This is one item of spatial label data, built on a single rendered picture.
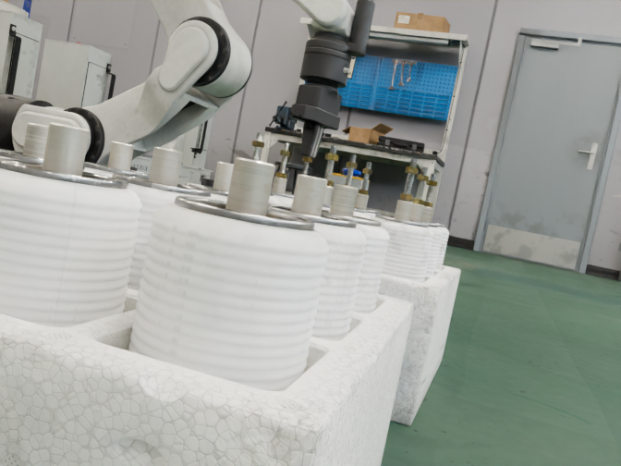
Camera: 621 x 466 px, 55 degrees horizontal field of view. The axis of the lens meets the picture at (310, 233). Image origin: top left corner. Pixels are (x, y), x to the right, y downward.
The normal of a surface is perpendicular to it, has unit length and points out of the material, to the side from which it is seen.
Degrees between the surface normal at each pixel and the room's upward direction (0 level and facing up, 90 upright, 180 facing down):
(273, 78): 90
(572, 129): 90
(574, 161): 90
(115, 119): 90
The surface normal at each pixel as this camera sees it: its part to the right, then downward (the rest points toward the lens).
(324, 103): 0.83, 0.21
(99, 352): 0.19, -0.98
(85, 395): -0.26, 0.02
